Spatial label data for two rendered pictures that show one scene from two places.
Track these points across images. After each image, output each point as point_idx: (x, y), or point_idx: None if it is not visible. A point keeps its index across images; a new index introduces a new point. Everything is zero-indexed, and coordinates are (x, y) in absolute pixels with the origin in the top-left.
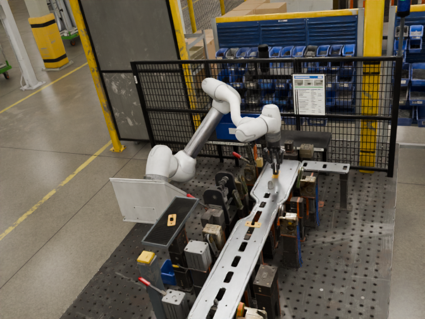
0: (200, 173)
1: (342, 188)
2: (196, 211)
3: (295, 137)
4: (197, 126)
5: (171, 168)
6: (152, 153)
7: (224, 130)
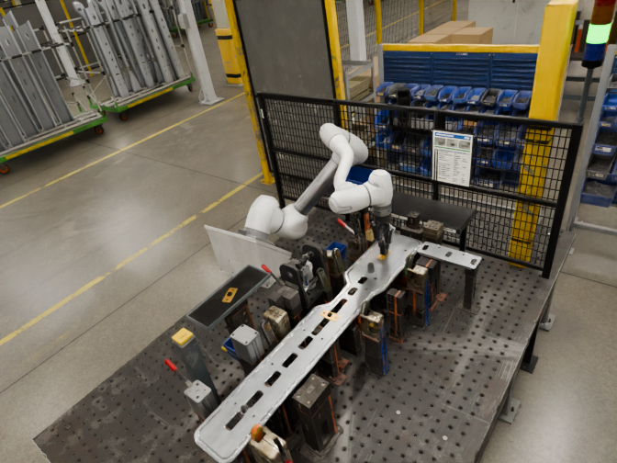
0: (319, 231)
1: (467, 285)
2: None
3: (426, 208)
4: None
5: (273, 224)
6: (254, 204)
7: None
